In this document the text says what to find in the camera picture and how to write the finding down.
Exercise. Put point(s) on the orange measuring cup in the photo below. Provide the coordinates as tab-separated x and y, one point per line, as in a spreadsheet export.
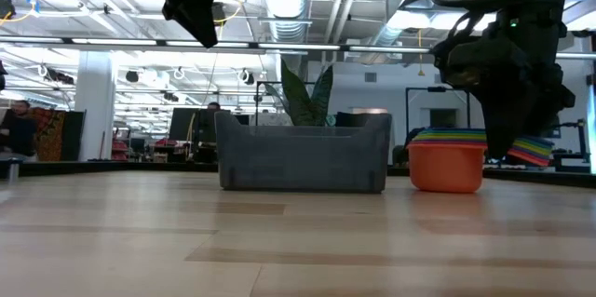
444	171

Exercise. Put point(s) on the black hanging ceiling camera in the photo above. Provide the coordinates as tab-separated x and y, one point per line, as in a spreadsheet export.
222	12

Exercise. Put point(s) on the blue measuring cup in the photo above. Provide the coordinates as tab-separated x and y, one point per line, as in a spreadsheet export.
447	130

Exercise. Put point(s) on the black ceiling device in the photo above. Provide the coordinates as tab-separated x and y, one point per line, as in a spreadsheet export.
5	7

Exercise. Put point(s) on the green measuring cup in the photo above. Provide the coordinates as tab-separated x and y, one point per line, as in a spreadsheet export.
447	134

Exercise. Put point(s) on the red measuring cup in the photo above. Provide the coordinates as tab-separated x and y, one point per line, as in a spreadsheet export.
528	161

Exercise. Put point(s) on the black desk monitor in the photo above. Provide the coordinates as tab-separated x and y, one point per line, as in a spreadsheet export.
186	125

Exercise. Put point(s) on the black table edge rail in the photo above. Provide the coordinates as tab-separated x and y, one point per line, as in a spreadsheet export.
70	167

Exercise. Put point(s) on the person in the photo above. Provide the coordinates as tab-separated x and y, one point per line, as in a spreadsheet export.
213	105
21	134

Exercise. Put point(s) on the white column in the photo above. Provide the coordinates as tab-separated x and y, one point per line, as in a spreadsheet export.
95	111

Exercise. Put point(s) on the grey basket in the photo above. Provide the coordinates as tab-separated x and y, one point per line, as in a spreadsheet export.
302	162

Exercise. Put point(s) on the green snake plant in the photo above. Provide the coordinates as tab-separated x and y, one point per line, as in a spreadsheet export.
298	97

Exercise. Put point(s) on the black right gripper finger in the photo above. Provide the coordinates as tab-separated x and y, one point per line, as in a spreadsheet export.
545	117
505	125

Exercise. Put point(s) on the black tall frame stand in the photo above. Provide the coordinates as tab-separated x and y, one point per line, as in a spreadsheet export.
414	88

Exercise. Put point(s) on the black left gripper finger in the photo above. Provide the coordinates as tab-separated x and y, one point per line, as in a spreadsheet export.
202	17
174	4

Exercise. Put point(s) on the yellow hanging pendant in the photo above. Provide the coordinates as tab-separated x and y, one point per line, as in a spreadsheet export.
421	72

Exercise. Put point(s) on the orange patterned wall hanging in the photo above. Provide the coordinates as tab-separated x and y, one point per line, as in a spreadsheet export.
51	134

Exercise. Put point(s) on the black box behind basket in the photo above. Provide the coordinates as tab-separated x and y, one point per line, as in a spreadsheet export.
349	118

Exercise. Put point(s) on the small metal cylinder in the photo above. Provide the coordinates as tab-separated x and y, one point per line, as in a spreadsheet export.
14	171

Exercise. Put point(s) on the yellow measuring cup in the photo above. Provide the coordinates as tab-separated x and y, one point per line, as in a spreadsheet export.
447	139

